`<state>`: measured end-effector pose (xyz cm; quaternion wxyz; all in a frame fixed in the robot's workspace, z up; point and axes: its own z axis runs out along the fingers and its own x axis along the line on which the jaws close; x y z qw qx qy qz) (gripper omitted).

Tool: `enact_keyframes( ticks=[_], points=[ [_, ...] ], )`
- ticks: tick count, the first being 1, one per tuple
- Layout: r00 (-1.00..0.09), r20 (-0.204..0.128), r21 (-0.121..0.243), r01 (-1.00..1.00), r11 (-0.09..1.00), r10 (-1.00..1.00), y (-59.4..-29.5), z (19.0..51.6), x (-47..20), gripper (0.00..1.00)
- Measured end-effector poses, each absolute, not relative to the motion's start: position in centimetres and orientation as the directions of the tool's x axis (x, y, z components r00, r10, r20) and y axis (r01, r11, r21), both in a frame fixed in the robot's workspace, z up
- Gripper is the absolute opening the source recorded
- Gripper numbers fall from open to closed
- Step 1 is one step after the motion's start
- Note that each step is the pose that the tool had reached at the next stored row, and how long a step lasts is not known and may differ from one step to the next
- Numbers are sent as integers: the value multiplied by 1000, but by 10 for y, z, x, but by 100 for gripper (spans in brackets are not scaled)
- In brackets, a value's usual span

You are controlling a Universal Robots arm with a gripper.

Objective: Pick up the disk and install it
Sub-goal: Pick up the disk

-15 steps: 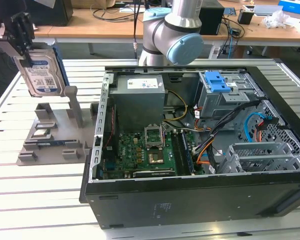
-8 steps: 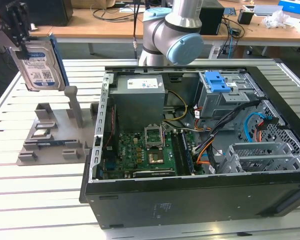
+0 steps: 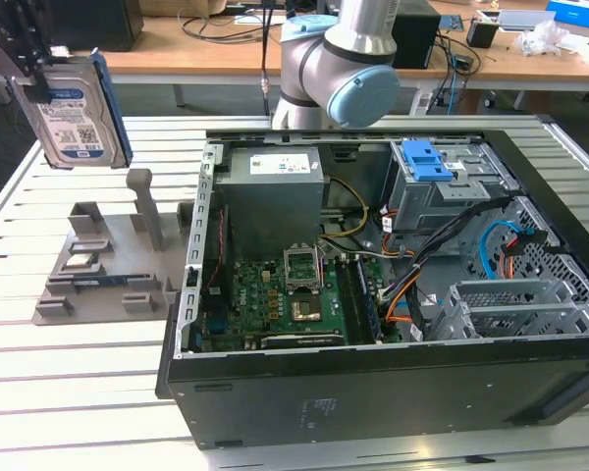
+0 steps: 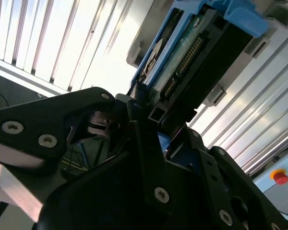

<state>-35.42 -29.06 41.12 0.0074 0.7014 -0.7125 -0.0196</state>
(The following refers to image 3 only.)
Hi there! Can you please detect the hard disk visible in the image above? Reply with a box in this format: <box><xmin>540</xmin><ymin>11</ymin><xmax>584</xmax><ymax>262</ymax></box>
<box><xmin>7</xmin><ymin>48</ymin><xmax>134</xmax><ymax>171</ymax></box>

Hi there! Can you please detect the grey disk bay cage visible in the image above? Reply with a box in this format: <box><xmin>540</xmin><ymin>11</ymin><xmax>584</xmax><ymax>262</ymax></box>
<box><xmin>429</xmin><ymin>278</ymin><xmax>589</xmax><ymax>340</ymax></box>

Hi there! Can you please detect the black box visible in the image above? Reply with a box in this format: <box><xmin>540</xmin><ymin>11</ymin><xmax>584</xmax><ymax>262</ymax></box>
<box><xmin>48</xmin><ymin>0</ymin><xmax>144</xmax><ymax>53</ymax></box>

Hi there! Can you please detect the wooden desk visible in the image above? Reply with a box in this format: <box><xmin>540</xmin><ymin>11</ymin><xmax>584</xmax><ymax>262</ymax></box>
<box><xmin>0</xmin><ymin>0</ymin><xmax>589</xmax><ymax>109</ymax></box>

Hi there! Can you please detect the grey parts rack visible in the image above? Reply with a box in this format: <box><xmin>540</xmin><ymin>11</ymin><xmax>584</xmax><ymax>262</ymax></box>
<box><xmin>31</xmin><ymin>169</ymin><xmax>197</xmax><ymax>328</ymax></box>

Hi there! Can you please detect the RAM stick on rack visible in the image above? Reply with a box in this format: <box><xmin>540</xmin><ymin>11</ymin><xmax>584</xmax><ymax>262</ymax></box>
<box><xmin>73</xmin><ymin>276</ymin><xmax>128</xmax><ymax>288</ymax></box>

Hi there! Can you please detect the grey power supply unit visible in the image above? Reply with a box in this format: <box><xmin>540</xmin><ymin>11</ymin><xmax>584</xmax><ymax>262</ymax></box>
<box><xmin>214</xmin><ymin>145</ymin><xmax>330</xmax><ymax>261</ymax></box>

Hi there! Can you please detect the green motherboard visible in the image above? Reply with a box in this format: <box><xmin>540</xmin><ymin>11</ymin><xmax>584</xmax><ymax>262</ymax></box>
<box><xmin>200</xmin><ymin>257</ymin><xmax>389</xmax><ymax>352</ymax></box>

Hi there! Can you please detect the metal socket cover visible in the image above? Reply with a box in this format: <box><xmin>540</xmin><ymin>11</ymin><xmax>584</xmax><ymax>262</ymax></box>
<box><xmin>283</xmin><ymin>244</ymin><xmax>323</xmax><ymax>291</ymax></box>

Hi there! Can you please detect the black computer tower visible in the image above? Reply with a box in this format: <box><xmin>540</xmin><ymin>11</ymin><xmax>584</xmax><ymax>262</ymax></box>
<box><xmin>391</xmin><ymin>0</ymin><xmax>443</xmax><ymax>70</ymax></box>

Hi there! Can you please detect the CPU socket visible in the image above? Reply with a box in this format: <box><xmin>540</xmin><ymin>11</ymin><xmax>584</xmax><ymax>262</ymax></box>
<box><xmin>290</xmin><ymin>298</ymin><xmax>326</xmax><ymax>323</ymax></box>

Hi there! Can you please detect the white remote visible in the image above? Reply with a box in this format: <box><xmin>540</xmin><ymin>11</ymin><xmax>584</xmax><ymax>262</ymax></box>
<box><xmin>411</xmin><ymin>90</ymin><xmax>434</xmax><ymax>117</ymax></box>

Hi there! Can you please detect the black graphics card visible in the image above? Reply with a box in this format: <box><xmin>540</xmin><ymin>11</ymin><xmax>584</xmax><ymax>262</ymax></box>
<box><xmin>262</xmin><ymin>334</ymin><xmax>348</xmax><ymax>351</ymax></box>

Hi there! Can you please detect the black RAM slot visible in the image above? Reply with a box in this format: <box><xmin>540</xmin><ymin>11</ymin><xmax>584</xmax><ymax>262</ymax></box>
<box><xmin>348</xmin><ymin>259</ymin><xmax>372</xmax><ymax>343</ymax></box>
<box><xmin>336</xmin><ymin>259</ymin><xmax>357</xmax><ymax>344</ymax></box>
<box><xmin>342</xmin><ymin>259</ymin><xmax>364</xmax><ymax>344</ymax></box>

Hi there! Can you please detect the blue drive cage latch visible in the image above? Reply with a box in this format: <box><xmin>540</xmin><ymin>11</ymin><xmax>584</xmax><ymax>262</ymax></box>
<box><xmin>402</xmin><ymin>139</ymin><xmax>455</xmax><ymax>183</ymax></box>

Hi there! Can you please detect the grey drive cage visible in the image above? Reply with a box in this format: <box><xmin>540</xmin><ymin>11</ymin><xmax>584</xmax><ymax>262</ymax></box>
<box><xmin>386</xmin><ymin>139</ymin><xmax>517</xmax><ymax>247</ymax></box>

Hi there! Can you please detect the blue installed RAM stick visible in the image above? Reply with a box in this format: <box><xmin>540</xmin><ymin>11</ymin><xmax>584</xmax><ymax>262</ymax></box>
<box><xmin>356</xmin><ymin>258</ymin><xmax>385</xmax><ymax>340</ymax></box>

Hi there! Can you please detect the small black container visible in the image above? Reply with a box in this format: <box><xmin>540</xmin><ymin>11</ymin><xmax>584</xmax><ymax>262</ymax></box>
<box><xmin>465</xmin><ymin>19</ymin><xmax>500</xmax><ymax>49</ymax></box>

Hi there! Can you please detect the black PC case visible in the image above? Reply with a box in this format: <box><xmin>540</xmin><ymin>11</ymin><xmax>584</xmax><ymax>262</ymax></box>
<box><xmin>156</xmin><ymin>125</ymin><xmax>589</xmax><ymax>450</ymax></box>

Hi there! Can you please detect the clear plastic wrap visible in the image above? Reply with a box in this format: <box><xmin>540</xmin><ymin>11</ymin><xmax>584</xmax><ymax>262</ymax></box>
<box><xmin>512</xmin><ymin>20</ymin><xmax>571</xmax><ymax>58</ymax></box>

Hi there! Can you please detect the blue and white box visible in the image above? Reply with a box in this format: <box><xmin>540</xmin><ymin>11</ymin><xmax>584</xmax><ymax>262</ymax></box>
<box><xmin>544</xmin><ymin>0</ymin><xmax>589</xmax><ymax>26</ymax></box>

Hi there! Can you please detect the hanging black cable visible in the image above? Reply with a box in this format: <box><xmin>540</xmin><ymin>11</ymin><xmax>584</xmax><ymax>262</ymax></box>
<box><xmin>257</xmin><ymin>0</ymin><xmax>276</xmax><ymax>117</ymax></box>

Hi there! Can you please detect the yellow wire bundle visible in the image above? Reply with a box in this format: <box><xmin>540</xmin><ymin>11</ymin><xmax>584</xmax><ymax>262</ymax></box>
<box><xmin>322</xmin><ymin>176</ymin><xmax>370</xmax><ymax>242</ymax></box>

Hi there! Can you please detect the multicolour power wire bundle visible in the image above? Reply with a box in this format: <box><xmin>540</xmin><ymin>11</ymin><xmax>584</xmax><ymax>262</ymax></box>
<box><xmin>380</xmin><ymin>208</ymin><xmax>416</xmax><ymax>259</ymax></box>

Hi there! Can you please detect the black cable bundle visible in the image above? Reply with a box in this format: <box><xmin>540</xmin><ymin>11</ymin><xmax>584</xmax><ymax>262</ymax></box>
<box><xmin>405</xmin><ymin>195</ymin><xmax>512</xmax><ymax>340</ymax></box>

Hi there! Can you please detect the orange data cable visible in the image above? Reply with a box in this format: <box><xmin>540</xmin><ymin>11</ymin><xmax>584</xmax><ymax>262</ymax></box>
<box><xmin>383</xmin><ymin>293</ymin><xmax>416</xmax><ymax>326</ymax></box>

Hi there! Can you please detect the blue data cable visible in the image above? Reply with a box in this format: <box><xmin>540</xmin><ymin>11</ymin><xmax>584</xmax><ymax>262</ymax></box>
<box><xmin>477</xmin><ymin>220</ymin><xmax>537</xmax><ymax>287</ymax></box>

